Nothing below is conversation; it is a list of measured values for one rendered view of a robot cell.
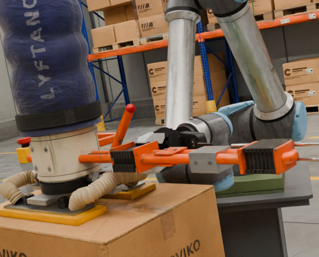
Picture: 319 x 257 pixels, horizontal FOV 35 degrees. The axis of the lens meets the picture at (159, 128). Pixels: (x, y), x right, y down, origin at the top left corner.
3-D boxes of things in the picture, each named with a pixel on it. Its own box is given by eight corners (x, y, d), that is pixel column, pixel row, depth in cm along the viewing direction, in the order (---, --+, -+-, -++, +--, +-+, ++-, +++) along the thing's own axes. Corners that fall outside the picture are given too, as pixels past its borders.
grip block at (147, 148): (111, 174, 121) (106, 149, 120) (138, 163, 128) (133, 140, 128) (137, 174, 116) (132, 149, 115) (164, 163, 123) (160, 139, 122)
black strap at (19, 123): (0, 132, 135) (-3, 118, 135) (67, 116, 153) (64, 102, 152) (54, 129, 121) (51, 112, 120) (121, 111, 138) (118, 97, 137)
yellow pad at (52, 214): (-5, 216, 139) (-9, 198, 139) (25, 204, 147) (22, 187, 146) (77, 227, 118) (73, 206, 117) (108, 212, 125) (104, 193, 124)
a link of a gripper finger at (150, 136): (121, 144, 122) (147, 146, 129) (140, 143, 118) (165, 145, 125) (121, 131, 122) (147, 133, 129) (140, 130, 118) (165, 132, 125)
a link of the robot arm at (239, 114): (230, 143, 215) (225, 102, 213) (269, 141, 206) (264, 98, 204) (215, 151, 202) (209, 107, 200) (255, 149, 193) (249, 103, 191)
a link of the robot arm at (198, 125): (213, 150, 137) (207, 115, 136) (202, 154, 134) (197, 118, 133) (186, 151, 143) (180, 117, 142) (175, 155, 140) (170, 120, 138)
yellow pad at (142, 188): (50, 195, 154) (47, 178, 153) (75, 185, 161) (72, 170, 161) (132, 201, 132) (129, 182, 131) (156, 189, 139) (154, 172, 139)
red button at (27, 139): (15, 148, 235) (13, 140, 235) (27, 145, 241) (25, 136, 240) (24, 148, 231) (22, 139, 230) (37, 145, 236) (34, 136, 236)
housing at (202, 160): (190, 173, 108) (186, 152, 107) (207, 165, 113) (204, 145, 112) (217, 174, 103) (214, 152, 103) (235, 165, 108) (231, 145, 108)
